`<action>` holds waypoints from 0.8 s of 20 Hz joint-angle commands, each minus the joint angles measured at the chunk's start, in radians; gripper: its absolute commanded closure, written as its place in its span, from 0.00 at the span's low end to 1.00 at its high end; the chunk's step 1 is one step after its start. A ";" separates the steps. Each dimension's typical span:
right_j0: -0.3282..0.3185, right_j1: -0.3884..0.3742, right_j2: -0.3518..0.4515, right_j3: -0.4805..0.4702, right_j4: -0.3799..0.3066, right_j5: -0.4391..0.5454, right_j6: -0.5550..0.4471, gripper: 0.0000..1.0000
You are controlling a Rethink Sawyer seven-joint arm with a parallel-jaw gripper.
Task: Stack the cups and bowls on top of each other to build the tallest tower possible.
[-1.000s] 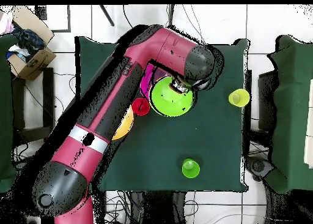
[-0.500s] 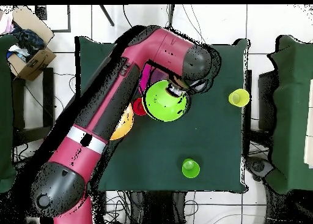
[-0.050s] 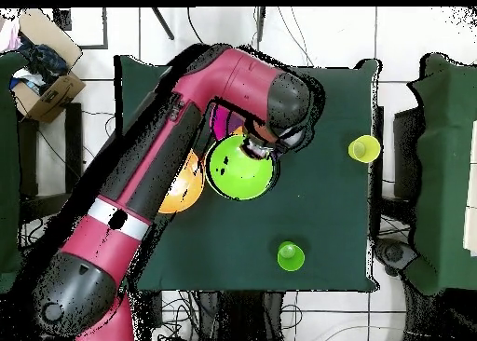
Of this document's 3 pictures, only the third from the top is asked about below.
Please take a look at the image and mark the dark green tablecloth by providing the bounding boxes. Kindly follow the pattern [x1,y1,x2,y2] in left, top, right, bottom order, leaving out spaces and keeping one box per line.
[113,54,381,293]

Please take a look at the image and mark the green plastic cup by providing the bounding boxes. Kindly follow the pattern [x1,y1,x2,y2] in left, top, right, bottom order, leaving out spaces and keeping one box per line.
[276,240,306,272]

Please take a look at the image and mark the yellow plastic cup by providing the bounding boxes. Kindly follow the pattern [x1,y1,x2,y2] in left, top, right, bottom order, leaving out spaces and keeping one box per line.
[348,134,382,164]

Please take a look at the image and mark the thin black floor cable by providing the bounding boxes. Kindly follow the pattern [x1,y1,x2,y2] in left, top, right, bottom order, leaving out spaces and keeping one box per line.
[185,7,210,66]
[277,7,314,67]

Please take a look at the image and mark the black tripod leg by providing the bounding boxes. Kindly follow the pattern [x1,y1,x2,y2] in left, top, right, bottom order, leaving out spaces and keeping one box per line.
[255,7,267,43]
[150,7,175,41]

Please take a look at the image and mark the green plastic bowl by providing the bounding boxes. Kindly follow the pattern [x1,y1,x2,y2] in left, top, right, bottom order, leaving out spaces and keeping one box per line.
[204,133,280,201]

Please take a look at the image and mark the dark green cloth cover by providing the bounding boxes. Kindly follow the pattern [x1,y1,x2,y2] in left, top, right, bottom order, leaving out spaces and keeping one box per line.
[0,51,27,294]
[402,52,477,296]

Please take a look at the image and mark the black equipment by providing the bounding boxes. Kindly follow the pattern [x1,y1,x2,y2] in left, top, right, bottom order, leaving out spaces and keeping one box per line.
[373,239,419,279]

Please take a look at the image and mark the black metal frame stand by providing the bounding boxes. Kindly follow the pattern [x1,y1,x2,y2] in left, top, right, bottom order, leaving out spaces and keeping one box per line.
[16,102,85,238]

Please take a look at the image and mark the pale pink cloth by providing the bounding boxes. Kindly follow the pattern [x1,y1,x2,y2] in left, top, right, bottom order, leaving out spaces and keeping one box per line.
[0,18,23,53]

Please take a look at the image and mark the cardboard box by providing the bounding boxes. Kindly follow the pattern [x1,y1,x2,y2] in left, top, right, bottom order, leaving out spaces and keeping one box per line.
[10,7,87,124]

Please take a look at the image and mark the dark blue clothing bundle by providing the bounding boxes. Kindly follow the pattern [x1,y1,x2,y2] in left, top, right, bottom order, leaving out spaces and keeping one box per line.
[18,34,70,85]

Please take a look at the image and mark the large orange plastic bowl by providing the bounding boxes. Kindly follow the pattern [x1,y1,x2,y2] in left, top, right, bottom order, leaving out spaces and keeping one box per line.
[157,148,206,214]

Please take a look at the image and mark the pink plastic bowl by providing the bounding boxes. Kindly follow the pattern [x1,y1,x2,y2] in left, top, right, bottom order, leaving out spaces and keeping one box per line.
[209,105,234,142]

